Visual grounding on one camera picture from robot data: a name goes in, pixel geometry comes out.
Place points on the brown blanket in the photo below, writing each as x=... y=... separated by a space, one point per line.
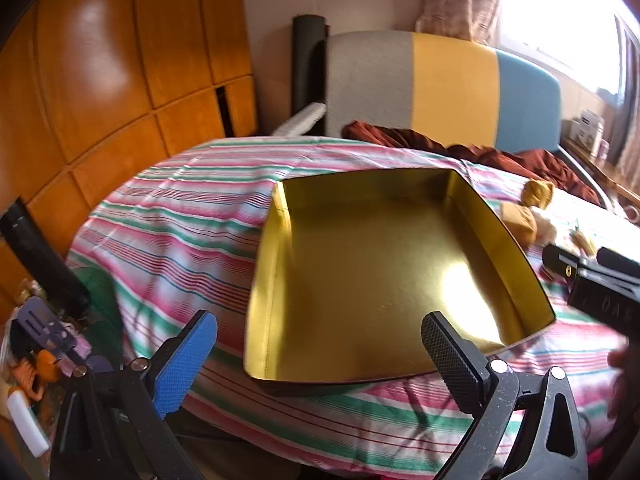
x=540 y=165

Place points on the person's right hand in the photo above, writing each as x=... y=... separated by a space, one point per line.
x=625 y=380

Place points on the grey yellow blue headboard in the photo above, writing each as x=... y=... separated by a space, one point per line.
x=450 y=90

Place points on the white plastic bar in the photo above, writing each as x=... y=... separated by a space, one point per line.
x=25 y=422

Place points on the black cylinder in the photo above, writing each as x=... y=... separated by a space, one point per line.
x=45 y=265

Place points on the purple plastic gadget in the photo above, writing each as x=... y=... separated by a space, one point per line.
x=47 y=335

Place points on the patterned beige curtain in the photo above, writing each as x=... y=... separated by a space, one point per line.
x=460 y=5
x=631 y=110

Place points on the wooden desk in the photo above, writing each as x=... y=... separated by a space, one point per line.
x=610 y=175

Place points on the striped bed sheet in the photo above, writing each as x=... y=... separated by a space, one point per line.
x=175 y=240

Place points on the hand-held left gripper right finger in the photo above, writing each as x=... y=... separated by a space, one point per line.
x=450 y=355

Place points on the wooden wardrobe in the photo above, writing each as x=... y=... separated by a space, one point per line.
x=100 y=60

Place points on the orange plastic item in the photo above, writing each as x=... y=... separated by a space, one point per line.
x=35 y=375

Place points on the white carton on desk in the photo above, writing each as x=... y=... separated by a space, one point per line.
x=589 y=129

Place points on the large white ball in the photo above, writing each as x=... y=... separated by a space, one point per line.
x=546 y=230

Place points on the rough textured yellow sponge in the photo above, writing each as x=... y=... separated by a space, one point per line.
x=537 y=192

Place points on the window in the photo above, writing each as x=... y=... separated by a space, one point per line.
x=560 y=20

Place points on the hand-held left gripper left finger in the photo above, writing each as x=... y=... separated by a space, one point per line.
x=185 y=360

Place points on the gold metal tin box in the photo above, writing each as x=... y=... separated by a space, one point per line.
x=375 y=270

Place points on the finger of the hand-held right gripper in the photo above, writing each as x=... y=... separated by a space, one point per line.
x=600 y=305
x=620 y=262

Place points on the large yellow sponge block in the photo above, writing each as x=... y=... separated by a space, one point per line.
x=520 y=225

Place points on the black rolled mat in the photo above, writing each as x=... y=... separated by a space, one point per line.
x=306 y=60

